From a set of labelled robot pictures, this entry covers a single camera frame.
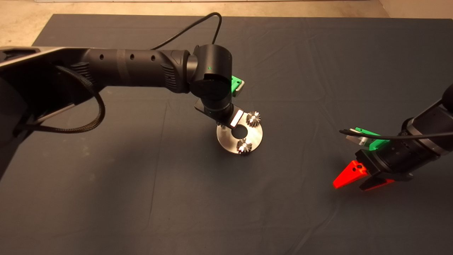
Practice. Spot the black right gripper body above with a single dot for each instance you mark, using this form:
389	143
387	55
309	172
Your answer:
371	163

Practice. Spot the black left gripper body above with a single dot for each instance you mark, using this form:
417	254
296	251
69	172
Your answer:
236	118

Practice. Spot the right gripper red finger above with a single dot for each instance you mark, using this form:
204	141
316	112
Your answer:
375	184
350	175

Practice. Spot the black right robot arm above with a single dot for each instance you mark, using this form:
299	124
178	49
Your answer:
431	124

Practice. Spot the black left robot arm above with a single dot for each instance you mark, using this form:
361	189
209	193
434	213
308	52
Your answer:
134	67

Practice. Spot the round metal carrier plate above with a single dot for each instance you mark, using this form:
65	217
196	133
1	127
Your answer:
226	143

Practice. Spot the dark grey table cloth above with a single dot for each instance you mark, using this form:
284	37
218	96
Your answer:
247	212

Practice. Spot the green right camera mount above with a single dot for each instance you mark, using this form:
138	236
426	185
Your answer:
377	143

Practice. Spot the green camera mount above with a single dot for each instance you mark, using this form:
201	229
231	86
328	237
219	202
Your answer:
377	143
235	83

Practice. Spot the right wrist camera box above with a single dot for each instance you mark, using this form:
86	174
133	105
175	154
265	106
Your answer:
357	139

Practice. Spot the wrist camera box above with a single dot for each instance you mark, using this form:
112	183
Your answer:
357	139
240	89

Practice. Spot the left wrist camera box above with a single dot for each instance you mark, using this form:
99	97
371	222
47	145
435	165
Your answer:
240	89

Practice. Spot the green left camera mount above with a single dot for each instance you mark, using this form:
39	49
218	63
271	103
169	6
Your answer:
235	83

